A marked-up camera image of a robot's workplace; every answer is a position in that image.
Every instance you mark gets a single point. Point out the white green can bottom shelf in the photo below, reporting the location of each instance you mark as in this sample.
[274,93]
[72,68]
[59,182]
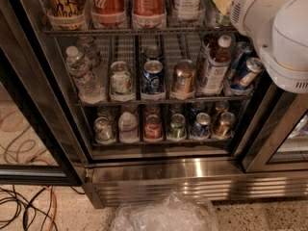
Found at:
[103,130]

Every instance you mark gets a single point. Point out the white label bottle top shelf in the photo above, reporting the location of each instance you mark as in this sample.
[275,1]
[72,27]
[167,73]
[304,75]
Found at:
[186,9]

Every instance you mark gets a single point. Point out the blue can behind Pepsi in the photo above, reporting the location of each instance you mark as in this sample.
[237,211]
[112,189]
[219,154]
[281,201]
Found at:
[152,53]

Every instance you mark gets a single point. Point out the white green soda can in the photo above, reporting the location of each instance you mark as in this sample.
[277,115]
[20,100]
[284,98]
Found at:
[121,78]

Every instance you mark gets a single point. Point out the blue silver can bottom shelf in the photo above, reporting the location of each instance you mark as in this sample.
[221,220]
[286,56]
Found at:
[201,125]

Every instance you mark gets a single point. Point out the stainless steel fridge cabinet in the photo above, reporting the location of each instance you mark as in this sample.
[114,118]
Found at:
[117,172]

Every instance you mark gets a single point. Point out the left glass fridge door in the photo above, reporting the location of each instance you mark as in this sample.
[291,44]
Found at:
[30,153]

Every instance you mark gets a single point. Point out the copper can bottom rear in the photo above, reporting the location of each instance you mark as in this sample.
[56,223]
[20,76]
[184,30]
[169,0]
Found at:
[218,108]

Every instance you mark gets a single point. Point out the front clear water bottle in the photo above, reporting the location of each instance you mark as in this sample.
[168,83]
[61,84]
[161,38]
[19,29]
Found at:
[80,69]

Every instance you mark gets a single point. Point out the yellow La Croix can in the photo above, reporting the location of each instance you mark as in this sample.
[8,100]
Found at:
[67,14]

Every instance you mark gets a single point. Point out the right glass fridge door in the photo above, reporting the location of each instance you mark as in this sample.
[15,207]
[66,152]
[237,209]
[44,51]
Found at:
[281,145]

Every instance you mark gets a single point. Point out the rear clear water bottle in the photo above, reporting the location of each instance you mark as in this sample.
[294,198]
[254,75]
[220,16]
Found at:
[89,47]

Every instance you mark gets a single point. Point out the rear blue energy can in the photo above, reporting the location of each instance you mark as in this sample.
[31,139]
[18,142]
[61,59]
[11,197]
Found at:
[240,53]

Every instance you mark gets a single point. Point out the front blue energy can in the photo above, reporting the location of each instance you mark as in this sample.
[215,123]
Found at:
[251,69]

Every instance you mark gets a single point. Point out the copper can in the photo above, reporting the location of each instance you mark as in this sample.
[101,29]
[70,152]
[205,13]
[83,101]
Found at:
[224,124]
[218,108]

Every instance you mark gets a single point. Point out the red Coca-Cola can bottom shelf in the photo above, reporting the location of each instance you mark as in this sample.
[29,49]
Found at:
[153,127]

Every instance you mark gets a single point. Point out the red orange soda can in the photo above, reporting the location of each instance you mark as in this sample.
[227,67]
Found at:
[148,13]

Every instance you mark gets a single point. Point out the red coca-cola can shelf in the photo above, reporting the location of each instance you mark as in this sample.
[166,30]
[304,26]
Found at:
[108,13]
[153,127]

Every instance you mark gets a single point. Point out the blue Pepsi can front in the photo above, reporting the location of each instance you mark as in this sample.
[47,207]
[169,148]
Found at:
[152,77]

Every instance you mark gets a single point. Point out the copper can bottom front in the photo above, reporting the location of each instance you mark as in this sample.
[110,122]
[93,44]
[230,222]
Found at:
[224,124]

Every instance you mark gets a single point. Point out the white plastic bottle bottom shelf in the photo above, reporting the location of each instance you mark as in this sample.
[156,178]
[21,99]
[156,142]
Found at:
[128,128]

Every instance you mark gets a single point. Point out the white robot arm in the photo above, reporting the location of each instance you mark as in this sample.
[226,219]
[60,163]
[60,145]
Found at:
[279,33]

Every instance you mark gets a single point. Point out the red Coca-Cola can top shelf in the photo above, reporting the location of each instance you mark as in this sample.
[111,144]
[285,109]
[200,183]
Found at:
[108,13]

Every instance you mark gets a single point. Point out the blue energy can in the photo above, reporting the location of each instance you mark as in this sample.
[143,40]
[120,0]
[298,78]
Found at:
[251,69]
[240,53]

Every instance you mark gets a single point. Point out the glass fridge door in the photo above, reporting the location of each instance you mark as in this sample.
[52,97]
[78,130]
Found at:
[30,153]
[281,145]

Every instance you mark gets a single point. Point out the clear plastic bag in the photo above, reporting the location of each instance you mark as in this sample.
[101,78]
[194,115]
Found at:
[175,213]

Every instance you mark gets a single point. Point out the copper gold can middle shelf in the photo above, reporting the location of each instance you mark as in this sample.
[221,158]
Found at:
[183,76]

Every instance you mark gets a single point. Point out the clear water bottle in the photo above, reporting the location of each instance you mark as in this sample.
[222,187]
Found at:
[80,69]
[89,47]

